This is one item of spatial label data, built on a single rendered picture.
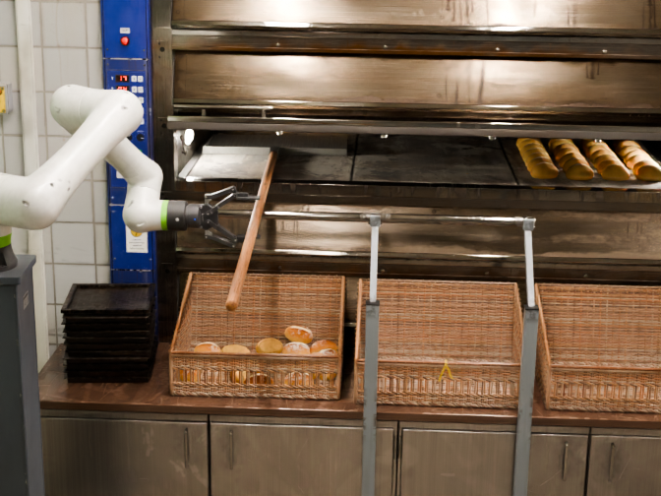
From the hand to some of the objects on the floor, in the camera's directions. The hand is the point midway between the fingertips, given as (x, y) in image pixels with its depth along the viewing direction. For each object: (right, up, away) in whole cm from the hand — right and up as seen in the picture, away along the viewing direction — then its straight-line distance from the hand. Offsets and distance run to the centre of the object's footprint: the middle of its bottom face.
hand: (254, 217), depth 373 cm
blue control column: (-43, -73, +177) cm, 196 cm away
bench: (+45, -109, +56) cm, 131 cm away
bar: (+26, -115, +37) cm, 123 cm away
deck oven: (+54, -75, +174) cm, 197 cm away
